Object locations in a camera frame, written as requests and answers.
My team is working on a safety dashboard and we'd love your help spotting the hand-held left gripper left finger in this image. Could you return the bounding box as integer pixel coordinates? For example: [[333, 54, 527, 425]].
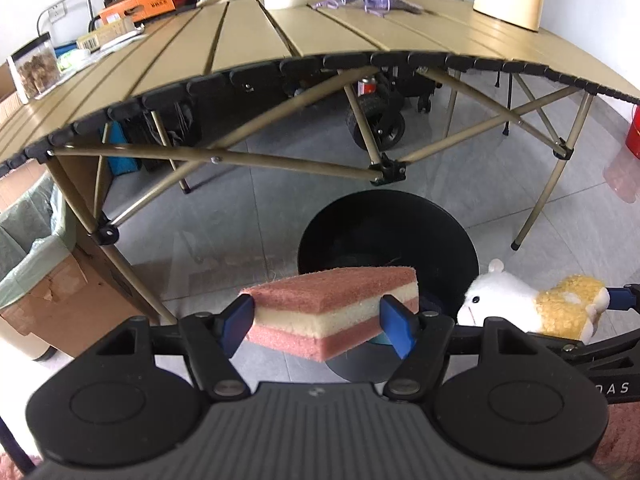
[[95, 294, 255, 402]]

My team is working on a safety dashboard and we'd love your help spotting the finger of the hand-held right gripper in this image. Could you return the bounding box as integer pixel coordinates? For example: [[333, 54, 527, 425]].
[[607, 284, 640, 313], [542, 329, 640, 368]]

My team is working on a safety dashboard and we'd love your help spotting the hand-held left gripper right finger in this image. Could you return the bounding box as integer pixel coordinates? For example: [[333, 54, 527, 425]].
[[379, 296, 548, 402]]

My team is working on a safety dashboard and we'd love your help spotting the pink and cream sponge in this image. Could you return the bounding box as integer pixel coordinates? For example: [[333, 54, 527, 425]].
[[239, 266, 420, 362]]

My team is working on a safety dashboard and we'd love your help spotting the black round trash bin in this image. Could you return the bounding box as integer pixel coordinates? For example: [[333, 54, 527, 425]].
[[297, 191, 480, 381]]

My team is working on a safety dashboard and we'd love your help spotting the white and yellow plush hamster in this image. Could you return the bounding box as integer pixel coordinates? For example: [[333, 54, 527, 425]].
[[457, 258, 611, 338]]

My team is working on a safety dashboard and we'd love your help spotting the pink fluffy rug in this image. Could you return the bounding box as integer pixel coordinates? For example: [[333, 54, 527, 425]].
[[0, 402, 640, 480]]

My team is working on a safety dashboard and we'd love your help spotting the red bucket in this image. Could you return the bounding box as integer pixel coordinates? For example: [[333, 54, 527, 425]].
[[625, 105, 640, 159]]

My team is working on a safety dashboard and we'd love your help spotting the large cardboard box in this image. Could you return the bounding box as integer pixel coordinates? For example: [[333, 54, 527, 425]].
[[0, 247, 173, 361]]

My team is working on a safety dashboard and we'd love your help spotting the blue box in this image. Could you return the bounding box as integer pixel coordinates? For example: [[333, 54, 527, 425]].
[[107, 122, 142, 174]]

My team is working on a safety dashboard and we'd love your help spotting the pale green plastic bag liner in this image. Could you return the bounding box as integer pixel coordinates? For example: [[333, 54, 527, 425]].
[[0, 177, 78, 311]]

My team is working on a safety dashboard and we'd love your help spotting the tan slatted folding table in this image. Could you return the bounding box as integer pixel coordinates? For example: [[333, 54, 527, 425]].
[[0, 0, 640, 326]]

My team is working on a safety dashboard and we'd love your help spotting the green and white packet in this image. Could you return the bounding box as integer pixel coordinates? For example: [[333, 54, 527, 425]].
[[57, 50, 97, 72]]

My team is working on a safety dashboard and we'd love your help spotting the small tan printed box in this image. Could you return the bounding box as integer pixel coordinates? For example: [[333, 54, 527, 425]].
[[77, 17, 134, 54]]

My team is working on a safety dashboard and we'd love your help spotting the clear snack jar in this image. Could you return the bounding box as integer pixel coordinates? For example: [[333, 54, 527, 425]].
[[7, 32, 61, 102]]

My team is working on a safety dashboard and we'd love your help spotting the white metal frame chair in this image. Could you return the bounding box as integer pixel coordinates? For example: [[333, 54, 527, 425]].
[[37, 0, 93, 36]]

